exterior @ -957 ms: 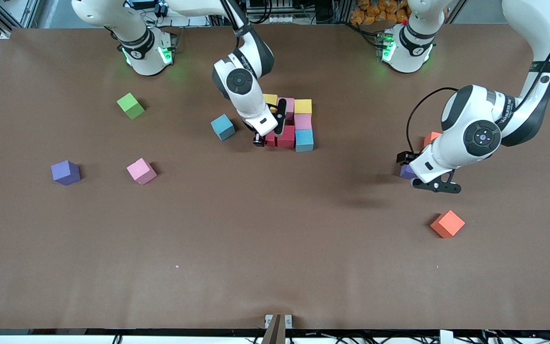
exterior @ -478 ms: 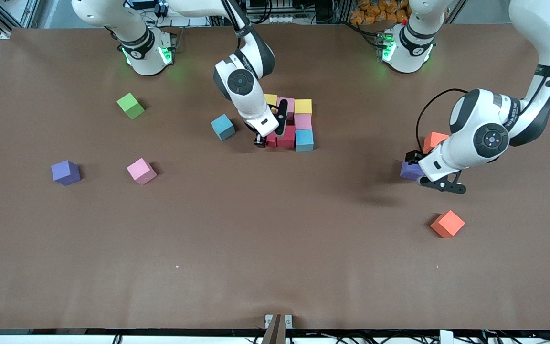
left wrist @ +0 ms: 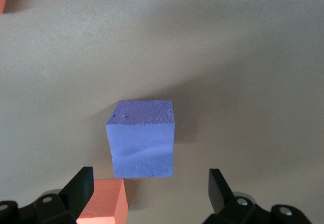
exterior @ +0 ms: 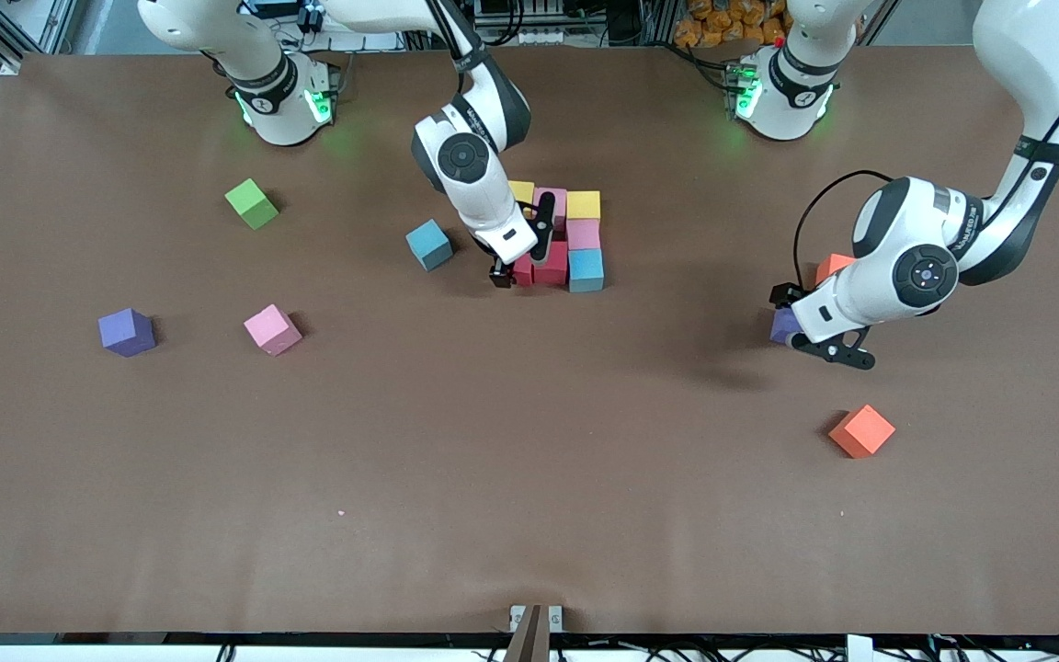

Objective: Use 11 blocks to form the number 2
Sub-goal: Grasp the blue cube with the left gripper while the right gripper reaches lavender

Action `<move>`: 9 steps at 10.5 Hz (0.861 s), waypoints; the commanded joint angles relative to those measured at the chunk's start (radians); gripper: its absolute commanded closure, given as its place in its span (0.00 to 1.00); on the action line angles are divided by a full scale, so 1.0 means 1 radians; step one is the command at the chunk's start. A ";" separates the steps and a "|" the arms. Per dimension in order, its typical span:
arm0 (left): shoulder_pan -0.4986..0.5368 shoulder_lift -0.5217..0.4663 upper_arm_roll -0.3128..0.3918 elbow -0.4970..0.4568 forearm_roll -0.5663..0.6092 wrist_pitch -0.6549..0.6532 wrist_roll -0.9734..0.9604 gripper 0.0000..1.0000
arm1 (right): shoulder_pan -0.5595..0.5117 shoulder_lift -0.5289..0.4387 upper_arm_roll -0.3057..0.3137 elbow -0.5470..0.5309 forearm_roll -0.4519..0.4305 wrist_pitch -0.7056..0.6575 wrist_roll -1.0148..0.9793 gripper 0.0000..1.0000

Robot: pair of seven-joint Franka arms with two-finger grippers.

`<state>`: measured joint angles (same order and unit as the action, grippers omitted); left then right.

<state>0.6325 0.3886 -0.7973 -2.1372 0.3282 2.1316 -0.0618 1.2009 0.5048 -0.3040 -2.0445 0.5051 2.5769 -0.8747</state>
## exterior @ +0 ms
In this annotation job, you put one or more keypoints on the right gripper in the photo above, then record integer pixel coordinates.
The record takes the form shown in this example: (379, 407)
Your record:
(499, 272)

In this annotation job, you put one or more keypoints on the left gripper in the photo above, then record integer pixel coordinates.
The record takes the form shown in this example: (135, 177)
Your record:
(781, 296)

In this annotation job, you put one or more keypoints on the red foam cube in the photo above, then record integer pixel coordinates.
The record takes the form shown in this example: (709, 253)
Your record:
(523, 271)
(552, 267)

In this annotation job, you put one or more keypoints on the purple foam cube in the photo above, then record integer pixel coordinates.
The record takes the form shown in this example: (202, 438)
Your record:
(782, 326)
(125, 333)

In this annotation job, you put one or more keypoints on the blue foam cube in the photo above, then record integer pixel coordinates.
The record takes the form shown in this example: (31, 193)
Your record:
(586, 271)
(428, 245)

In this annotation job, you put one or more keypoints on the yellow foam cube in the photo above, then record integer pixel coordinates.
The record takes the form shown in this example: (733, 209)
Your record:
(522, 191)
(585, 204)

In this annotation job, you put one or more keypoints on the pink foam cube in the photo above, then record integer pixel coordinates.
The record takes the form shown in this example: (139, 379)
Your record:
(272, 329)
(555, 200)
(585, 234)

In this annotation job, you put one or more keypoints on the orange foam cube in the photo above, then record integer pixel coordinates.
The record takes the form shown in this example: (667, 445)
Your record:
(831, 267)
(861, 430)

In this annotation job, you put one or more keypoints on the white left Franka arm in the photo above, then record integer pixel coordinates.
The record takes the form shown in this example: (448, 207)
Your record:
(1035, 55)

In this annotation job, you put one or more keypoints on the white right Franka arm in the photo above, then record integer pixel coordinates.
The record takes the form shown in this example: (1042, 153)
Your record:
(483, 202)

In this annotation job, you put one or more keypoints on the green foam cube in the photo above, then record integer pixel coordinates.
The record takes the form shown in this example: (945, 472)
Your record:
(251, 204)

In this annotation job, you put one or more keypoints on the pile of orange objects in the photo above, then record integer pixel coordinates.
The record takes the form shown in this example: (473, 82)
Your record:
(723, 23)

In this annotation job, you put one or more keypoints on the white tag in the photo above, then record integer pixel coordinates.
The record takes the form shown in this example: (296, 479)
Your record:
(859, 649)

